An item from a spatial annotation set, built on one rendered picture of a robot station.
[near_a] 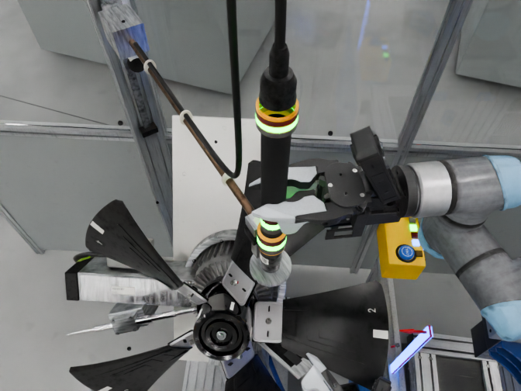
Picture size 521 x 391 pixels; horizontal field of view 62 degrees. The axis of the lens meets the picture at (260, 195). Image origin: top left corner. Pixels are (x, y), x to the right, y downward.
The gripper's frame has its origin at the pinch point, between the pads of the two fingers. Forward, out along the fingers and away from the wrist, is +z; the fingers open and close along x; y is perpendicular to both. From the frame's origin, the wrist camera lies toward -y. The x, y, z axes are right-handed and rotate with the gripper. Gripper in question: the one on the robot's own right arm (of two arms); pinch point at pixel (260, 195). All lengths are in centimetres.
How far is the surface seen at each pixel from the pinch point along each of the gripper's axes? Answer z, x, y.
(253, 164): -1.4, 26.3, 25.7
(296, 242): -8.0, 8.5, 29.1
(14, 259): 125, 90, 165
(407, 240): -43, 22, 59
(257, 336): 1.3, -3.0, 47.7
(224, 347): 8.3, -5.3, 45.8
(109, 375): 34, -5, 55
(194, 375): 28, 17, 158
